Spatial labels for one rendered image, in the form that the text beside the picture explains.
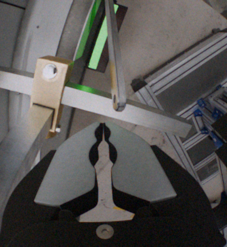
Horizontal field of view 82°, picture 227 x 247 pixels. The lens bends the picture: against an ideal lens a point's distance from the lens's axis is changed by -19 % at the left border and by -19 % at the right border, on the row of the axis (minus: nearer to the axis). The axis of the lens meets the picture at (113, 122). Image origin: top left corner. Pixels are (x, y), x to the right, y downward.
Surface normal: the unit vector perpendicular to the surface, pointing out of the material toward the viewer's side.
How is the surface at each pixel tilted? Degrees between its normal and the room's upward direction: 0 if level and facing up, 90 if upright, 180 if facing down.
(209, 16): 0
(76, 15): 0
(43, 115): 90
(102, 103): 0
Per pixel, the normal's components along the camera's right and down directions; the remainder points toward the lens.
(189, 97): 0.06, 0.47
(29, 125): 0.32, -0.85
